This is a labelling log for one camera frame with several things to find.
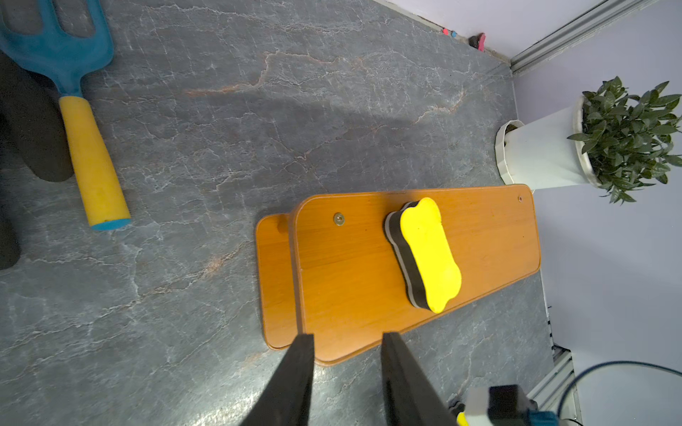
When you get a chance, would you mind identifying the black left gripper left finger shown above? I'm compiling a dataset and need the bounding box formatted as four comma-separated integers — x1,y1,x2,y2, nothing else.
242,334,314,425

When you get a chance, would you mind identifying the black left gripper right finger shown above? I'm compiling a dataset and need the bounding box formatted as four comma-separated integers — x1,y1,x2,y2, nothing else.
380,332,456,425

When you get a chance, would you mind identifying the orange wooden two-tier shelf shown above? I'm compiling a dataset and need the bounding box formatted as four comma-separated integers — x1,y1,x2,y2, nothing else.
255,185,541,366

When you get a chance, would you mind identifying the white plant pot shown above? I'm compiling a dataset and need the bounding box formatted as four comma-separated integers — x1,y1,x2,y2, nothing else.
495,96,600,190

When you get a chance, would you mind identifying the green potted plant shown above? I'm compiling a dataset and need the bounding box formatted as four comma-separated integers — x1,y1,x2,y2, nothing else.
568,76,681,204

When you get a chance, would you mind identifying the yellow and black work glove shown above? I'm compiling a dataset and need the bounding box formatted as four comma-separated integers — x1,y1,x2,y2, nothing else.
0,50,76,271

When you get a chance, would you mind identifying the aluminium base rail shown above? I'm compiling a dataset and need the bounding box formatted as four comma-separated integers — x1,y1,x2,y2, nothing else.
527,347,584,425

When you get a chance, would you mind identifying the pink object at wall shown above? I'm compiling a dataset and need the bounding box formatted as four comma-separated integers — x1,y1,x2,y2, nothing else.
468,33,486,51

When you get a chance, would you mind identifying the teal garden fork yellow handle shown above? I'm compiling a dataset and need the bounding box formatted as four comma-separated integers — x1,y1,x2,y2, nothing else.
1,0,131,231

